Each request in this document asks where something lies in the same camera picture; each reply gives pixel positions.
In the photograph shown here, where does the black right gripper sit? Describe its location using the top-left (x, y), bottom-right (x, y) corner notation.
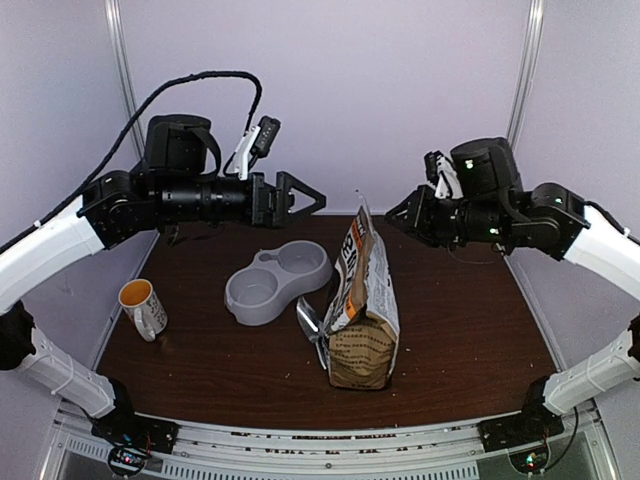
top-left (385, 182), bottom-right (514, 251)

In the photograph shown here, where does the brown white pet food bag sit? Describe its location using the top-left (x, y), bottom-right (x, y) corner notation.
top-left (320, 195), bottom-right (401, 391)

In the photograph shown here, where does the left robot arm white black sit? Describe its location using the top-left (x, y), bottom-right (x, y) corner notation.
top-left (1, 114), bottom-right (326, 447)

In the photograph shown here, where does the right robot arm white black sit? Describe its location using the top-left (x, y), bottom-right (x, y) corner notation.
top-left (385, 137), bottom-right (639, 442)

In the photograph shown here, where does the grey double pet bowl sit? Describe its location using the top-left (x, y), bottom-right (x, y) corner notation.
top-left (224, 240), bottom-right (333, 327)

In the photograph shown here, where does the silver metal scoop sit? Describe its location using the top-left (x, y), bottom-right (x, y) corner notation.
top-left (296, 296), bottom-right (327, 370)

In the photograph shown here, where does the white patterned mug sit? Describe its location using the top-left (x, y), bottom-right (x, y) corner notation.
top-left (118, 278), bottom-right (168, 342)

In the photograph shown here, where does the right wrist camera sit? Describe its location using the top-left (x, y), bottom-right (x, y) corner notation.
top-left (424, 151), bottom-right (463, 200)

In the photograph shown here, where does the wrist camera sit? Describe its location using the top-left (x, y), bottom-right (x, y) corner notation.
top-left (424, 151), bottom-right (463, 200)
top-left (227, 116), bottom-right (281, 180)

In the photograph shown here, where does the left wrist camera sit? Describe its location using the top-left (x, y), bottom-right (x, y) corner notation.
top-left (227, 116), bottom-right (281, 180)

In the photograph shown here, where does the black braided left cable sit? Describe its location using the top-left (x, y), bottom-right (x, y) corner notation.
top-left (29, 71), bottom-right (264, 236)

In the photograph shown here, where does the right aluminium frame post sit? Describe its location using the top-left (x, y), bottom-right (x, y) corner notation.
top-left (507, 0), bottom-right (546, 149)

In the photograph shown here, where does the aluminium frame post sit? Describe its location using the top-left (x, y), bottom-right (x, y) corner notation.
top-left (507, 0), bottom-right (546, 149)
top-left (104, 0), bottom-right (151, 166)

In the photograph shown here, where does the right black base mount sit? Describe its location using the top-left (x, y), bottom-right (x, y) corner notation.
top-left (478, 376), bottom-right (564, 453)

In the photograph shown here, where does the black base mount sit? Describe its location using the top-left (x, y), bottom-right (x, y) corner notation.
top-left (88, 398), bottom-right (179, 454)
top-left (478, 376), bottom-right (564, 453)

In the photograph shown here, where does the left aluminium frame post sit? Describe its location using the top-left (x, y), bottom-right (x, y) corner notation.
top-left (104, 0), bottom-right (151, 166)

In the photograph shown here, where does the front aluminium rail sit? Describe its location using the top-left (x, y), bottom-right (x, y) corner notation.
top-left (47, 394), bottom-right (616, 480)

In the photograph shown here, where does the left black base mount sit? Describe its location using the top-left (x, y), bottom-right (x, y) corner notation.
top-left (88, 398), bottom-right (179, 454)

